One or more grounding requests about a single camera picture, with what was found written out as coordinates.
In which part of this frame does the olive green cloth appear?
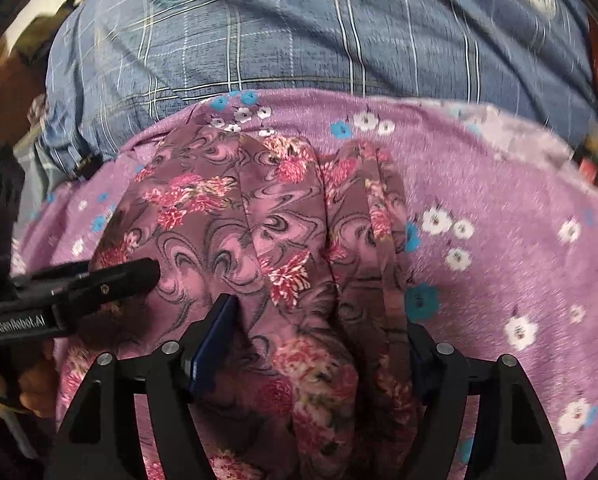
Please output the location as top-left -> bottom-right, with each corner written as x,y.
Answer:
0,0 -> 80,63

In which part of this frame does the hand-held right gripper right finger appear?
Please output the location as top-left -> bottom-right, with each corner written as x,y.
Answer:
406,322 -> 568,480

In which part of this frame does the person's left hand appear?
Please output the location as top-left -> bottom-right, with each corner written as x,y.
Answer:
0,347 -> 59,413

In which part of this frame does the mauve floral garment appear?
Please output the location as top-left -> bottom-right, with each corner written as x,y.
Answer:
59,125 -> 422,480

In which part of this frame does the blue plaid bed sheet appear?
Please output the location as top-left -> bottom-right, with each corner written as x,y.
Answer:
44,0 -> 598,181

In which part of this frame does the grey printed cloth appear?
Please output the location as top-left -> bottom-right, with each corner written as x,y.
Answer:
12,132 -> 82,233

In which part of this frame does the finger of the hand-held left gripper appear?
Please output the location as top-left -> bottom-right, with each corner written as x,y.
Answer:
26,258 -> 161,322

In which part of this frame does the purple floral blanket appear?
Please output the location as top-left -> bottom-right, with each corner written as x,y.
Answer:
12,87 -> 598,480

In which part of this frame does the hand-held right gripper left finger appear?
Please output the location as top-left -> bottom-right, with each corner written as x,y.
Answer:
44,294 -> 238,480

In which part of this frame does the brown wooden furniture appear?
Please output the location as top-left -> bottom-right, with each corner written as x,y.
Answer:
0,55 -> 50,148

